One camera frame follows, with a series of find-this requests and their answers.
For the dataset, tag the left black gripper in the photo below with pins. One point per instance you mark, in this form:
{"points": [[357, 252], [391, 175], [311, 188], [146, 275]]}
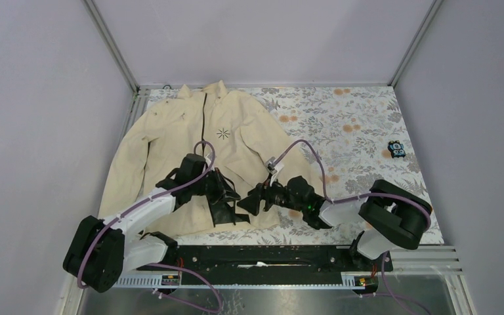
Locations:
{"points": [[223, 192]]}

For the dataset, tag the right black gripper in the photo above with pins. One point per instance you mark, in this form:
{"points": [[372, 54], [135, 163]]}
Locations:
{"points": [[262, 191]]}

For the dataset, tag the cream zip-up jacket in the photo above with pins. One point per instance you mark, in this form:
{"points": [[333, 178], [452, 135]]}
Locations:
{"points": [[234, 125]]}

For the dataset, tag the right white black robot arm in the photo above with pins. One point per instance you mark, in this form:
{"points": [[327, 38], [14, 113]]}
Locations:
{"points": [[397, 218]]}

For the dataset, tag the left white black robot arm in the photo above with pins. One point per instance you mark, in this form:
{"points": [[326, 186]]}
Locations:
{"points": [[103, 249]]}

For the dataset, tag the floral patterned table cloth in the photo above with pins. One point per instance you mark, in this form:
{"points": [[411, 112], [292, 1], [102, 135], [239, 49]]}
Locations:
{"points": [[344, 133]]}

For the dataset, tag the small blue black toy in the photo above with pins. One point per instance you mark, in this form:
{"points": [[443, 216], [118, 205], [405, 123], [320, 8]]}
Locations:
{"points": [[396, 149]]}

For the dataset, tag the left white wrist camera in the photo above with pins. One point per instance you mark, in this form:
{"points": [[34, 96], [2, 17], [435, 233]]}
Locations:
{"points": [[209, 160]]}

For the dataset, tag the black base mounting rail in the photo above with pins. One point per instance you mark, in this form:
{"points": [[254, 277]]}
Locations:
{"points": [[267, 264]]}

